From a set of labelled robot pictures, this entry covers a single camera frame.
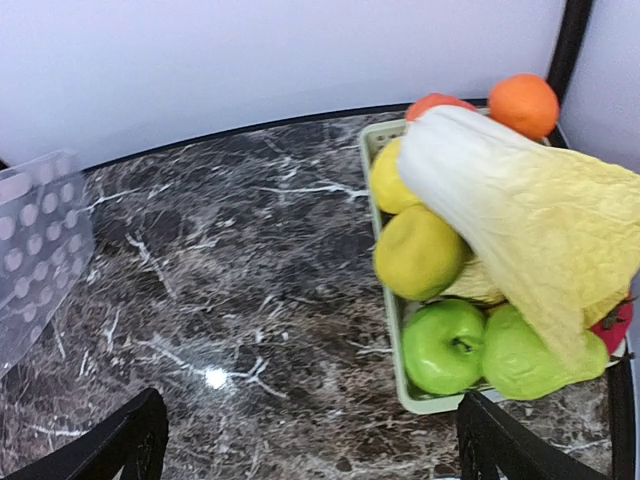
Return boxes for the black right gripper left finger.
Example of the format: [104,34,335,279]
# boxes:
[8,388,168,480]

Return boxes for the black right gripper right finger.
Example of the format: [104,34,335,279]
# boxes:
[456,391,605,480]

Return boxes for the clear dotted zip top bag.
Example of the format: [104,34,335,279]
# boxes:
[1,150,94,375]

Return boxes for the napa cabbage toy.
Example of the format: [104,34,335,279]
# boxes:
[397,105,639,371]

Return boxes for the green wrinkled fruit toy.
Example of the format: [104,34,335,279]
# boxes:
[481,304,610,400]

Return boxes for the green apple toy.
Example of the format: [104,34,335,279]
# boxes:
[401,299,485,396]

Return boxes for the red tomato toy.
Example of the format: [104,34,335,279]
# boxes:
[590,295,634,355]

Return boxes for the yellow round fruit toy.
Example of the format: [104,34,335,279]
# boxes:
[373,205,471,301]

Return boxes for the yellow lemon toy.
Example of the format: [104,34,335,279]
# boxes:
[369,137,422,214]

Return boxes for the green perforated plastic basket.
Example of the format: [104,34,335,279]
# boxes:
[358,106,627,415]

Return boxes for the orange tangerine toy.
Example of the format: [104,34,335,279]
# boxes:
[488,74,560,141]

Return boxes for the orange pumpkin toy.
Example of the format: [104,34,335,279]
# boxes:
[405,93,477,122]

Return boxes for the black corner frame post right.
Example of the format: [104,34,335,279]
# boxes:
[546,0,594,104]

